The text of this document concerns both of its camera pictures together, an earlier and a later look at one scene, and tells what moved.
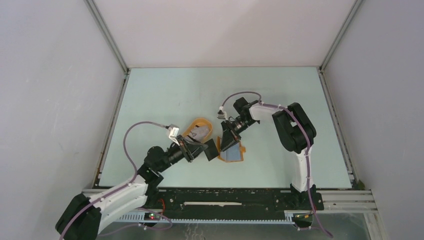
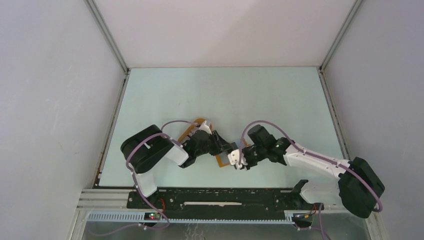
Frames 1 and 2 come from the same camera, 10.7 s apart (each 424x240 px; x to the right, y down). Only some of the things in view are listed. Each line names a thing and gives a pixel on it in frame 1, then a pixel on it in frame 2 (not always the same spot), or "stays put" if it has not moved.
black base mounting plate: [230, 201] stays put
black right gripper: [229, 137] -> [249, 164]
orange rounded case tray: [199, 129] stays put
